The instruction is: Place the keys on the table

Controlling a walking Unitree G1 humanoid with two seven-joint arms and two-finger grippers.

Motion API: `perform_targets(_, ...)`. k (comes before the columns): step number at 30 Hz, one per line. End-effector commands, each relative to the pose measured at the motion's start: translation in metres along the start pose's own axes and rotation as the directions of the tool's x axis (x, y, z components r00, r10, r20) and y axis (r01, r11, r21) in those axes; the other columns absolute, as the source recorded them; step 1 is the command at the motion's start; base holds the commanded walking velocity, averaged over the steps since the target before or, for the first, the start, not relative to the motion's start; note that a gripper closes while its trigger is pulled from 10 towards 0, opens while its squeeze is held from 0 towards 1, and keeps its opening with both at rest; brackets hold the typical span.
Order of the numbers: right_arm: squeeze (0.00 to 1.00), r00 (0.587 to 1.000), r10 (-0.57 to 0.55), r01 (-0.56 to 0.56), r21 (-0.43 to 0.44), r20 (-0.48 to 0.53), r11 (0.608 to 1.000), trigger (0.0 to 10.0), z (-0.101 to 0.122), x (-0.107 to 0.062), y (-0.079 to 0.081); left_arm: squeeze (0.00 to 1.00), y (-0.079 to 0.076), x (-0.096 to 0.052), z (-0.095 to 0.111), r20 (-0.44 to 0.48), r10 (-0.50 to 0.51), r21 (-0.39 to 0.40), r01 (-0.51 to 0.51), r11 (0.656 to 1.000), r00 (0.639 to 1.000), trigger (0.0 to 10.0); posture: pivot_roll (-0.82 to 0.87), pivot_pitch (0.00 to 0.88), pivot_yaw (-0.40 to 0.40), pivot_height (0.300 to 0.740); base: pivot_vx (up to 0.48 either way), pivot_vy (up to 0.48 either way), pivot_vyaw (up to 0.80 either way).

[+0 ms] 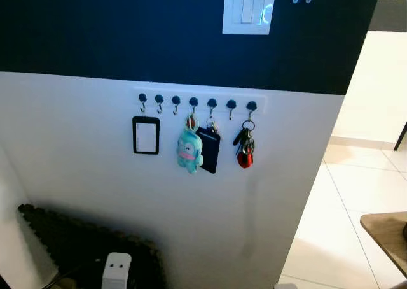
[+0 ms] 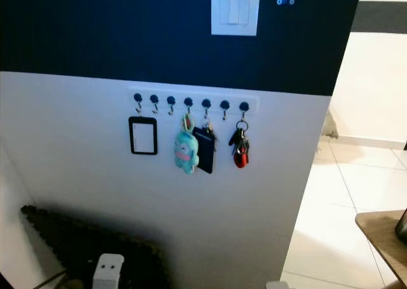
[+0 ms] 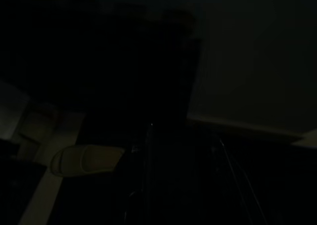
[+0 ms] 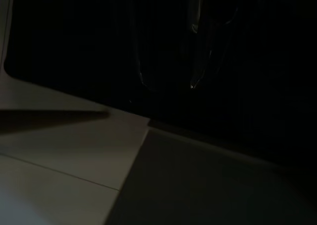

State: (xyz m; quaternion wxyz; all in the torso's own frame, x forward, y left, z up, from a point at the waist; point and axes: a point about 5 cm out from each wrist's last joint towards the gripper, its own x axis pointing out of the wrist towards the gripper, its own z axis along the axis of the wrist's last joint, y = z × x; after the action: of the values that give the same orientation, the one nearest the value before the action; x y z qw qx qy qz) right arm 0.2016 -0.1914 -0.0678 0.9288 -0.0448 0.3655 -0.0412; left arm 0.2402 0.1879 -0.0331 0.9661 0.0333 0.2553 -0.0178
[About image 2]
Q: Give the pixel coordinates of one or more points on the black badge card holder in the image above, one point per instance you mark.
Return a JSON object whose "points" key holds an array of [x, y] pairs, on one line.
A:
{"points": [[131, 136]]}

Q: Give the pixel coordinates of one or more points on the dark foam puzzle mat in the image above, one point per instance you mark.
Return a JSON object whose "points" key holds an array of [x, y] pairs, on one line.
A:
{"points": [[76, 247]]}

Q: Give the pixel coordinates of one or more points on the dark blue card wallet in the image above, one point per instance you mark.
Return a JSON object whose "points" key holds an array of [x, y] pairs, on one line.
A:
{"points": [[205, 154]]}

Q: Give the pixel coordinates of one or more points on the black and red key bunch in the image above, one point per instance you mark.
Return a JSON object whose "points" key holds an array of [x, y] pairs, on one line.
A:
{"points": [[240, 160]]}

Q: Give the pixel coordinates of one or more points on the grey bag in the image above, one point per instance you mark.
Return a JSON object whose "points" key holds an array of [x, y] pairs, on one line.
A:
{"points": [[329, 128]]}

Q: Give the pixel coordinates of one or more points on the wooden table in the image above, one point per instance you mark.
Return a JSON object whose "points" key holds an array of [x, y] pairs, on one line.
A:
{"points": [[378, 238]]}

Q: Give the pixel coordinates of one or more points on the blue-capped metal wall hook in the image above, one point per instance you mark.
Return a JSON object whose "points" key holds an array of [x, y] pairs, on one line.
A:
{"points": [[188, 101], [224, 104], [206, 102], [137, 97], [243, 106], [154, 98], [171, 100]]}

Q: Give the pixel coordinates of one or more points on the white wall hook rail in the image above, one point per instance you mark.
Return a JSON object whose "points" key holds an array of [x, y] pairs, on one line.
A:
{"points": [[162, 94]]}

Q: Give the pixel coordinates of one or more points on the white light switch plate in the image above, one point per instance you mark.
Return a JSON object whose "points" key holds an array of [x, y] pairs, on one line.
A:
{"points": [[235, 9]]}

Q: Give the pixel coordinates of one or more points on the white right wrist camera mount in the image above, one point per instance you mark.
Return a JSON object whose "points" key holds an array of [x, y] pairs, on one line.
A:
{"points": [[278, 286]]}

